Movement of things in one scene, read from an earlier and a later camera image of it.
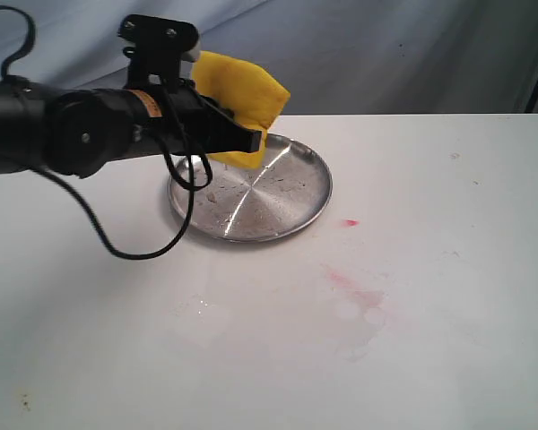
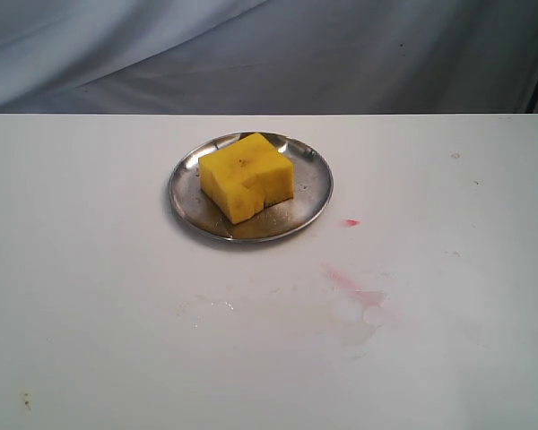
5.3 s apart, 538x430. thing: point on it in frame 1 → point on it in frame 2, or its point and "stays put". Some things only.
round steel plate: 247,204 stays put
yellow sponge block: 254,98 → 246,176
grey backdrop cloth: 335,57 stays put
